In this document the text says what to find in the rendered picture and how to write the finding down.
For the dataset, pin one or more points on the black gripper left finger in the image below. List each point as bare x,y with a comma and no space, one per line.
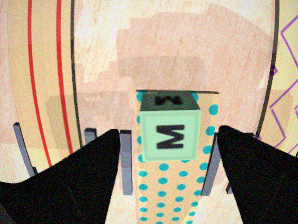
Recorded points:
76,190

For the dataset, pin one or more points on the beige strip with teal dots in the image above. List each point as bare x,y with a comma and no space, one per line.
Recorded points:
169,191

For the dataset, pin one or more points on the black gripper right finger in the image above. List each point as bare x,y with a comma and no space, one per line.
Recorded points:
264,179

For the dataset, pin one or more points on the light green letter cube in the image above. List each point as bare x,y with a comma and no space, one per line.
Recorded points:
170,125

